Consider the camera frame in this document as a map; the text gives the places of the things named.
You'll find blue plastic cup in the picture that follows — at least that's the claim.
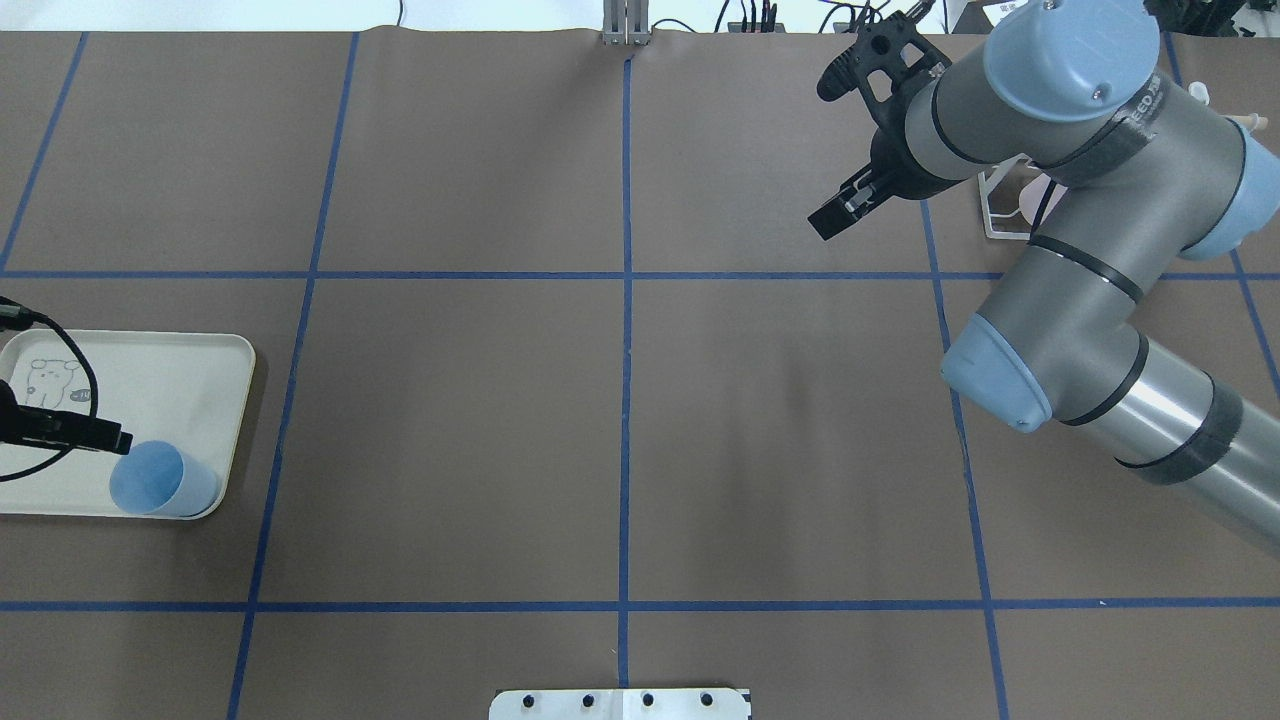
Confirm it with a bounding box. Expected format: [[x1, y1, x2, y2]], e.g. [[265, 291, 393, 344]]
[[109, 439, 220, 519]]

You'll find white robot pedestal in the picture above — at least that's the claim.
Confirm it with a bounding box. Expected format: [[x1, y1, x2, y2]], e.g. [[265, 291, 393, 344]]
[[488, 687, 754, 719]]

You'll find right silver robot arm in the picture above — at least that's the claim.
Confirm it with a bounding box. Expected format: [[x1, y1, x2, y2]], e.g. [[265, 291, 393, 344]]
[[809, 1, 1279, 553]]

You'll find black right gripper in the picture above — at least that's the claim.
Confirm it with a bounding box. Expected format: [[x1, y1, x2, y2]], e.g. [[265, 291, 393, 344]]
[[806, 128, 963, 241]]

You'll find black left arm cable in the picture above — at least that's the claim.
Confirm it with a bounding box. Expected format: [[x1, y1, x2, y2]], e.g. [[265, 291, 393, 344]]
[[0, 297, 101, 483]]

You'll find brown paper table cover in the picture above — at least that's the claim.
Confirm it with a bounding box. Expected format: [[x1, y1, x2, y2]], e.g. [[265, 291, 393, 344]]
[[3, 28, 1277, 719]]

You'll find aluminium frame post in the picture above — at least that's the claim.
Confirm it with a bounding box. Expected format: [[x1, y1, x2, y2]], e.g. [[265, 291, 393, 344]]
[[602, 0, 652, 47]]

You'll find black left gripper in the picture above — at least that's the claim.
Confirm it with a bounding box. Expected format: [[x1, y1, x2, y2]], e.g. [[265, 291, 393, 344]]
[[1, 380, 134, 456]]

